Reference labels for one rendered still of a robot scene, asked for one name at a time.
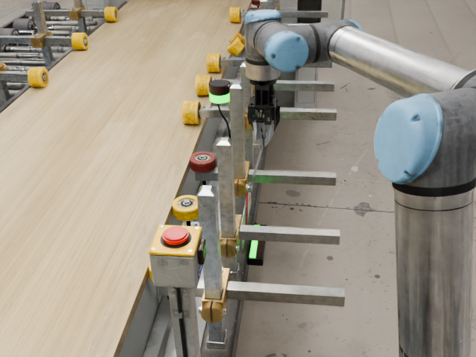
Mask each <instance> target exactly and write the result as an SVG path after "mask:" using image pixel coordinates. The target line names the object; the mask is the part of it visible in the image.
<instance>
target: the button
mask: <svg viewBox="0 0 476 357"><path fill-rule="evenodd" d="M188 237H189V236H188V230H187V229H186V228H184V227H180V226H173V227H170V228H168V229H166V230H165V231H164V232H163V234H162V239H163V241H164V242H165V243H167V244H170V245H180V244H183V243H184V242H185V241H186V240H187V239H188Z"/></svg>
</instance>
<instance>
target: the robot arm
mask: <svg viewBox="0 0 476 357"><path fill-rule="evenodd" d="M281 20H282V16H281V12H280V11H277V10H270V9H265V10H256V11H250V12H248V13H247V14H246V15H245V23H244V25H245V50H246V59H245V65H246V77H247V78H249V82H250V84H252V85H254V94H253V97H251V98H250V101H249V105H248V113H247V118H248V121H249V124H251V126H252V129H253V133H254V135H255V140H256V141H258V142H259V144H260V145H261V146H262V147H265V146H266V145H267V144H268V143H269V142H270V141H271V138H272V137H273V134H274V132H275V129H276V127H277V125H278V123H279V121H280V118H281V112H280V106H277V102H278V99H277V98H276V97H275V95H274V87H273V85H274V84H275V83H276V82H277V78H278V77H279V76H280V75H281V72H285V73H289V72H294V71H297V70H298V69H299V68H301V67H302V66H303V65H304V64H311V63H315V62H326V61H332V62H334V63H336V64H338V65H341V66H344V67H346V68H347V69H350V70H351V71H353V72H355V73H357V74H360V75H361V76H363V77H365V78H367V79H369V80H371V81H374V82H375V83H377V84H379V85H381V86H383V87H385V88H386V89H389V90H391V91H393V92H395V93H396V94H399V95H401V96H403V97H405V99H402V100H398V101H395V102H394V103H392V104H390V105H389V106H388V107H387V108H386V109H385V112H384V113H382V115H381V116H380V119H379V121H378V124H377V126H376V129H375V137H374V151H375V159H376V160H377V161H379V164H378V168H379V170H380V172H381V173H382V175H383V176H384V177H385V178H386V179H387V180H388V181H391V182H392V188H393V189H394V196H395V247H396V273H397V323H398V349H399V357H471V323H472V246H473V206H474V189H475V188H476V69H474V70H472V71H471V72H470V71H468V70H466V69H463V68H460V67H457V66H455V65H452V64H449V63H447V62H444V61H441V60H439V59H436V58H433V57H430V56H428V55H425V54H422V53H420V52H417V51H415V50H411V49H409V48H407V47H403V46H401V45H398V44H396V43H393V42H390V41H388V40H385V39H382V38H379V37H377V36H374V35H371V34H369V33H366V32H363V30H362V28H361V26H360V25H359V24H358V22H356V21H355V20H352V19H340V20H338V21H330V22H323V23H313V24H307V25H296V26H290V27H285V26H284V25H283V24H282V23H281ZM263 123H264V125H265V126H266V131H265V135H266V136H265V138H264V137H263V135H262V134H263V130H262V128H261V126H262V124H263Z"/></svg>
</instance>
